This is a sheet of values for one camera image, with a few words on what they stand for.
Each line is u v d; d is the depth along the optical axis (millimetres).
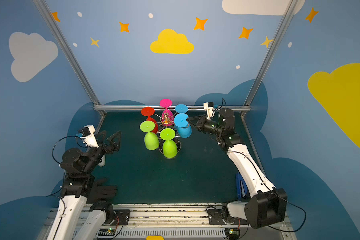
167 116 772
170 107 839
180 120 716
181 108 823
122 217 725
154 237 679
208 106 675
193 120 690
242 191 805
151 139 801
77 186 492
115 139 601
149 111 820
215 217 747
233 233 733
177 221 740
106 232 729
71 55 861
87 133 548
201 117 660
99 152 584
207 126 638
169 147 762
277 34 787
